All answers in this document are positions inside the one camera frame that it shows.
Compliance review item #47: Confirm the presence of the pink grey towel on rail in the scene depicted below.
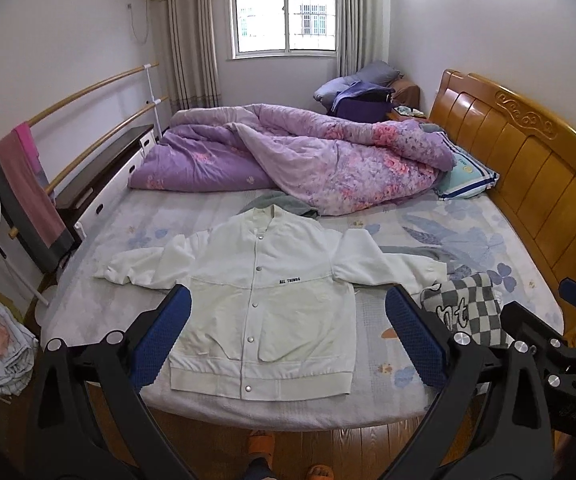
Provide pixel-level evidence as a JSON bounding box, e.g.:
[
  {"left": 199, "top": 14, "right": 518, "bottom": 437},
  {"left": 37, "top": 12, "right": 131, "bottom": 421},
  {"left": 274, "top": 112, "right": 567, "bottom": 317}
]
[{"left": 0, "top": 152, "right": 76, "bottom": 273}]

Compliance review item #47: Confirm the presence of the bed with floral sheet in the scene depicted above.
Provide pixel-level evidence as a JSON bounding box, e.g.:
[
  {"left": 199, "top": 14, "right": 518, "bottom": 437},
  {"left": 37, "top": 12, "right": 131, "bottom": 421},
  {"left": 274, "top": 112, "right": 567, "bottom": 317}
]
[{"left": 40, "top": 107, "right": 566, "bottom": 433}]

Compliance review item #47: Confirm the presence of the white snap button jacket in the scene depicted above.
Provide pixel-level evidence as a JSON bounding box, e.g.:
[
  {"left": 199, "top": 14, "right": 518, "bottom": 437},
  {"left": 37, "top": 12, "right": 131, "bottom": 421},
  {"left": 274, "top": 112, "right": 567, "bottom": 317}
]
[{"left": 93, "top": 205, "right": 449, "bottom": 396}]

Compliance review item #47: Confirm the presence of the person's leg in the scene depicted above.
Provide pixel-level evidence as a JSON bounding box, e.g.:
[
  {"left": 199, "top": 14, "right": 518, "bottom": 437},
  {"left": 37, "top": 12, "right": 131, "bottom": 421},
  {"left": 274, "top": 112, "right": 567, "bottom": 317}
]
[{"left": 243, "top": 452, "right": 274, "bottom": 480}]

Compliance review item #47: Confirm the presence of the gray white checkered sweater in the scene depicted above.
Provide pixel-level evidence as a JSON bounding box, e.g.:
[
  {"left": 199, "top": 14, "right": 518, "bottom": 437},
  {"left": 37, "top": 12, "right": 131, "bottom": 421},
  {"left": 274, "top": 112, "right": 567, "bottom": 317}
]
[{"left": 420, "top": 272, "right": 511, "bottom": 348}]

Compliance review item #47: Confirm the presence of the brown cushion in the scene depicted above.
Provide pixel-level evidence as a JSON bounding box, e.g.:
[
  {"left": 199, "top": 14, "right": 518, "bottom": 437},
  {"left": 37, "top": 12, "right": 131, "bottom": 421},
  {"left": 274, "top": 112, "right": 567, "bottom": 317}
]
[{"left": 390, "top": 79, "right": 421, "bottom": 108}]

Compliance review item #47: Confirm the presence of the gray-green garment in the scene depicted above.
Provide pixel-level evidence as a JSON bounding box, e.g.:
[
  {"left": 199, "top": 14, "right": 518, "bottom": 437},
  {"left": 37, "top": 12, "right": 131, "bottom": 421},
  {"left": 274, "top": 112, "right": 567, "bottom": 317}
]
[{"left": 238, "top": 189, "right": 321, "bottom": 218}]

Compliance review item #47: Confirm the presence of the air conditioner cord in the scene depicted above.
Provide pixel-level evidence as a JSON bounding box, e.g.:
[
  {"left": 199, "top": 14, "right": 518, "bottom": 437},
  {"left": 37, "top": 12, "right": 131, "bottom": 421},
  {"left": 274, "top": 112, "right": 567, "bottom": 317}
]
[{"left": 127, "top": 0, "right": 151, "bottom": 45}]

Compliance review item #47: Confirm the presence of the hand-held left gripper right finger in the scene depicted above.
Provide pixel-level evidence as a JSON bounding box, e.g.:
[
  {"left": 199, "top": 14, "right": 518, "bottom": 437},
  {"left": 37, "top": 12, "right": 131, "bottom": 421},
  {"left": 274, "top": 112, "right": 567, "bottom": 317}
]
[{"left": 383, "top": 285, "right": 556, "bottom": 480}]

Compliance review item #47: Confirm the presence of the beige striped curtain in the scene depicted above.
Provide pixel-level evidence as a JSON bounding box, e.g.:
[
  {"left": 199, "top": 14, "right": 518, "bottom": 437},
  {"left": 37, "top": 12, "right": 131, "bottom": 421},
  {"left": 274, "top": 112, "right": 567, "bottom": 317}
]
[
  {"left": 337, "top": 0, "right": 391, "bottom": 78},
  {"left": 165, "top": 0, "right": 223, "bottom": 111}
]

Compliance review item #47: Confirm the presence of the barred window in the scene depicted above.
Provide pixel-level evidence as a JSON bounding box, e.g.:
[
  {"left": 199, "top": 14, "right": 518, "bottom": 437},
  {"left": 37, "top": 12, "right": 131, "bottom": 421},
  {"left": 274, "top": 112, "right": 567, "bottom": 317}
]
[{"left": 227, "top": 0, "right": 340, "bottom": 61}]

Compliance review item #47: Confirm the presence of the dark top white cabinet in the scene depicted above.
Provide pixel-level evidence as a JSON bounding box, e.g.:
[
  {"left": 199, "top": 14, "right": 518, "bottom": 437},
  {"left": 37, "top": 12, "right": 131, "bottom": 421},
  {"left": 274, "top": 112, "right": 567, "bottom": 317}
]
[{"left": 53, "top": 124, "right": 161, "bottom": 241}]

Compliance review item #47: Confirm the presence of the dark purple cloth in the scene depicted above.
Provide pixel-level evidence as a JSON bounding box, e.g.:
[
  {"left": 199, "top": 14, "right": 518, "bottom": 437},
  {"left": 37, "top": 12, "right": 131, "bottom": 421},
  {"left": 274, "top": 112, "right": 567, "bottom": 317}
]
[{"left": 329, "top": 81, "right": 395, "bottom": 123}]

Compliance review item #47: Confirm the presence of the wooden rail drying rack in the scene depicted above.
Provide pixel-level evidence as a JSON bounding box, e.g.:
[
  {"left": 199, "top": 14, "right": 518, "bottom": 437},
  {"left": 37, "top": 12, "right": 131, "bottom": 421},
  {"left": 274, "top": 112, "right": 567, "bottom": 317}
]
[{"left": 0, "top": 62, "right": 169, "bottom": 306}]

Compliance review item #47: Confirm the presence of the wooden headboard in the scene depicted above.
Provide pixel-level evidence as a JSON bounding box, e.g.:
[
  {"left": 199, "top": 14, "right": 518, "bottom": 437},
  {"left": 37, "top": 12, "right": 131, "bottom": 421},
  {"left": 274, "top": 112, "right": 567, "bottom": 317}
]
[{"left": 427, "top": 69, "right": 576, "bottom": 331}]

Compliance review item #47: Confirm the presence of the pile of light striped clothes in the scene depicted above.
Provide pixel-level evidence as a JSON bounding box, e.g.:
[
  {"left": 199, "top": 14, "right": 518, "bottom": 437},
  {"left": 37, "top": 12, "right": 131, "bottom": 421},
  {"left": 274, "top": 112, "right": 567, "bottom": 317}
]
[{"left": 0, "top": 305, "right": 41, "bottom": 396}]

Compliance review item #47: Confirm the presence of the purple floral quilt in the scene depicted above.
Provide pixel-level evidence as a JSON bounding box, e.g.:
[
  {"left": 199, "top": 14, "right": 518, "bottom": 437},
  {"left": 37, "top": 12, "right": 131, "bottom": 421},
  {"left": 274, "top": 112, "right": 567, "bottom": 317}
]
[{"left": 127, "top": 103, "right": 456, "bottom": 217}]

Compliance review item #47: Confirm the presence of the blue striped edge pillow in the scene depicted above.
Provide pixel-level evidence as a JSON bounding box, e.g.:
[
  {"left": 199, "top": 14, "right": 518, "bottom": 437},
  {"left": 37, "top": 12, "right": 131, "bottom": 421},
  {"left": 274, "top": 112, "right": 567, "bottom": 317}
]
[{"left": 433, "top": 132, "right": 500, "bottom": 202}]

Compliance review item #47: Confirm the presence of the blue-gray pillow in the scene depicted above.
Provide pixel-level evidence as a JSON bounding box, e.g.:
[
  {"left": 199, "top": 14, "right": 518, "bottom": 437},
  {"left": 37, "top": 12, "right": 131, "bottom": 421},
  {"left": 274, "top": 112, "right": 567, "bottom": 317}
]
[{"left": 314, "top": 61, "right": 401, "bottom": 106}]

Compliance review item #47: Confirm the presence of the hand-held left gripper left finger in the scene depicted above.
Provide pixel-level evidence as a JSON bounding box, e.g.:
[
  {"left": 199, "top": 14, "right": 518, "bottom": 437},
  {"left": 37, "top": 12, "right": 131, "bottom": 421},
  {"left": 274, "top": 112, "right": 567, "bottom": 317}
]
[{"left": 25, "top": 284, "right": 199, "bottom": 480}]

